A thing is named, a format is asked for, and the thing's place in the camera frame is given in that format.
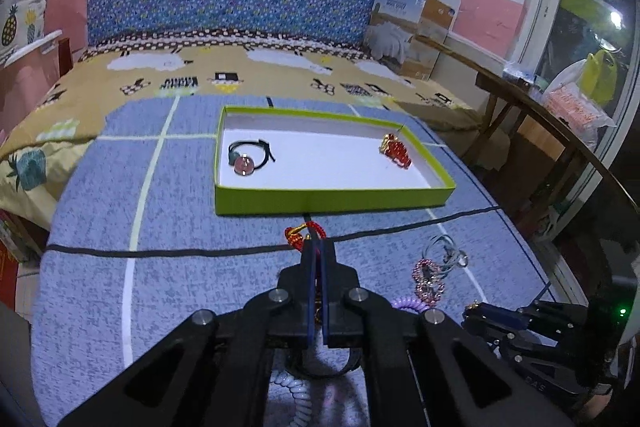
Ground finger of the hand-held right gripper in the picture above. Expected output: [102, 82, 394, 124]
[480, 331, 561, 360]
[462, 299, 593, 334]

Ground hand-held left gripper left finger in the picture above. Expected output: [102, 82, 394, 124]
[57, 238, 319, 427]

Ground red bead bracelet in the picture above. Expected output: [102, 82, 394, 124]
[378, 133, 412, 168]

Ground yellow plastic bag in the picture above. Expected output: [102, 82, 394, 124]
[580, 49, 619, 106]

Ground black band bracelet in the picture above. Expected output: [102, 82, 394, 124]
[286, 347, 363, 380]

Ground grey hair tie with ring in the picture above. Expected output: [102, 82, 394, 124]
[422, 236, 470, 276]

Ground pineapple print bag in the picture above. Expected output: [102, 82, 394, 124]
[0, 0, 57, 58]

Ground person's right hand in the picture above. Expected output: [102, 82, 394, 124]
[582, 389, 618, 427]

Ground pink and white plastic bag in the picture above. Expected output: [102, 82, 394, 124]
[542, 59, 616, 144]

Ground red knotted cord bracelet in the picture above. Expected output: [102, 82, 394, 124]
[284, 221, 327, 254]

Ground yellow sheep print bedsheet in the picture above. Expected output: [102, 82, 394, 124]
[0, 29, 481, 233]

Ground pink bead bracelet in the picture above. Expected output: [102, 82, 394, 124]
[413, 258, 447, 306]

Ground cardboard quilt package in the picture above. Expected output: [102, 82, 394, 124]
[364, 0, 461, 80]

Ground green cardboard box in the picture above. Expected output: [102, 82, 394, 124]
[215, 106, 456, 217]

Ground pink storage box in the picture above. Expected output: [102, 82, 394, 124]
[0, 29, 68, 132]

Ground blue checked cloth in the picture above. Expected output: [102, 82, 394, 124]
[31, 94, 556, 427]

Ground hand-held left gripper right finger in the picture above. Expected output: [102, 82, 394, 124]
[319, 239, 576, 427]

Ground black hair tie with bead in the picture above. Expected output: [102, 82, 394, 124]
[228, 139, 277, 176]

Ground purple spiral hair tie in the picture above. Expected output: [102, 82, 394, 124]
[392, 294, 431, 316]

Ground pale spiral hair tie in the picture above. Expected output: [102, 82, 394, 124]
[270, 369, 311, 427]

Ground wooden folding chair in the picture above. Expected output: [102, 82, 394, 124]
[415, 34, 640, 218]

